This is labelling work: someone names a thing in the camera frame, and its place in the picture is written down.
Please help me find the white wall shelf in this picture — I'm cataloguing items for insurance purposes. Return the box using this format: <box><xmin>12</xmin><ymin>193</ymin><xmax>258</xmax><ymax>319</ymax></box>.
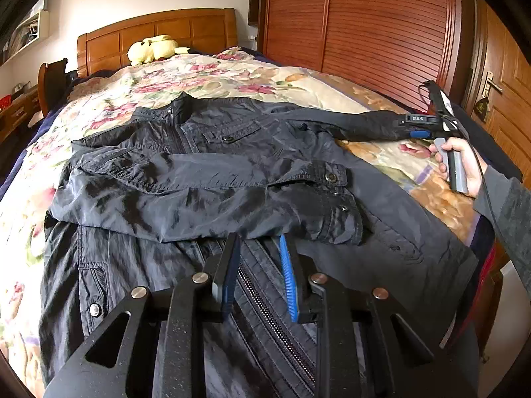
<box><xmin>0</xmin><ymin>8</ymin><xmax>50</xmax><ymax>66</ymax></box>

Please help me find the brass door handle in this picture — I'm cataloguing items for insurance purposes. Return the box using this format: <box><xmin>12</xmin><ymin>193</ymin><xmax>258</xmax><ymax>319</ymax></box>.
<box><xmin>483</xmin><ymin>70</ymin><xmax>503</xmax><ymax>97</ymax></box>

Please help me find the wooden chair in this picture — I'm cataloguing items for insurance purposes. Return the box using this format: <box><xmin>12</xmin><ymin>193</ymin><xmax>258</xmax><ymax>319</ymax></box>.
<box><xmin>37</xmin><ymin>58</ymin><xmax>69</xmax><ymax>119</ymax></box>

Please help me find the floral blanket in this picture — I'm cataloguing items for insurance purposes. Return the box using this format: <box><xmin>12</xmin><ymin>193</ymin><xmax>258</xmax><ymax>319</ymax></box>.
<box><xmin>0</xmin><ymin>47</ymin><xmax>482</xmax><ymax>386</ymax></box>

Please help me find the wooden door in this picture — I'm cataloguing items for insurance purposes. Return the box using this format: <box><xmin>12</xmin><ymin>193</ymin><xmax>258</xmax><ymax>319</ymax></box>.
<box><xmin>469</xmin><ymin>4</ymin><xmax>531</xmax><ymax>166</ymax></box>

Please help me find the person's right forearm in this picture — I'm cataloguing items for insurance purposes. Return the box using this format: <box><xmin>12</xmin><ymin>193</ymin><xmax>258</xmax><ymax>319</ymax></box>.
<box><xmin>473</xmin><ymin>164</ymin><xmax>531</xmax><ymax>285</ymax></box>

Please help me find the wooden desk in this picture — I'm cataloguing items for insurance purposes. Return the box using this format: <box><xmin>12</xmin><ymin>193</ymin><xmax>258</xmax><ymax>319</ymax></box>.
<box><xmin>0</xmin><ymin>87</ymin><xmax>46</xmax><ymax>144</ymax></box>

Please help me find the wooden bed headboard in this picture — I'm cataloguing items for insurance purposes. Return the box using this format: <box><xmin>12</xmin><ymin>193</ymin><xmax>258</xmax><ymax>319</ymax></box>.
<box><xmin>77</xmin><ymin>8</ymin><xmax>238</xmax><ymax>79</ymax></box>

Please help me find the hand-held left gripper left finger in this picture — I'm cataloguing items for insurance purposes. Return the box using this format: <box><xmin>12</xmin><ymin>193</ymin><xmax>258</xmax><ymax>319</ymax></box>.
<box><xmin>43</xmin><ymin>232</ymin><xmax>242</xmax><ymax>398</ymax></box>

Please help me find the yellow plush toy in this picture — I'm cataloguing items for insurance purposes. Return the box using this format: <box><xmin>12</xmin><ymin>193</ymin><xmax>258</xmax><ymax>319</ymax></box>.
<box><xmin>127</xmin><ymin>34</ymin><xmax>189</xmax><ymax>66</ymax></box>

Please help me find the wooden wardrobe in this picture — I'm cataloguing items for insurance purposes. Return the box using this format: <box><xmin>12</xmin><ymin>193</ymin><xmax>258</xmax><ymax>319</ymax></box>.
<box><xmin>248</xmin><ymin>0</ymin><xmax>478</xmax><ymax>112</ymax></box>

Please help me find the black jacket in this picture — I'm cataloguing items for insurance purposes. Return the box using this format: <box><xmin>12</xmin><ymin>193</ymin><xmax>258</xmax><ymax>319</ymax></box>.
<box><xmin>39</xmin><ymin>91</ymin><xmax>480</xmax><ymax>398</ymax></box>

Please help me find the person's right hand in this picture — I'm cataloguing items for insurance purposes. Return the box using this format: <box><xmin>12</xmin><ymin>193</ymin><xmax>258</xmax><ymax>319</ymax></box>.
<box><xmin>428</xmin><ymin>136</ymin><xmax>489</xmax><ymax>197</ymax></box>

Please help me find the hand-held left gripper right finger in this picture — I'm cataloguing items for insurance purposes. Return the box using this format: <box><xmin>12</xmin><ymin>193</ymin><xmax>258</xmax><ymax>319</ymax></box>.
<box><xmin>279</xmin><ymin>233</ymin><xmax>469</xmax><ymax>398</ymax></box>

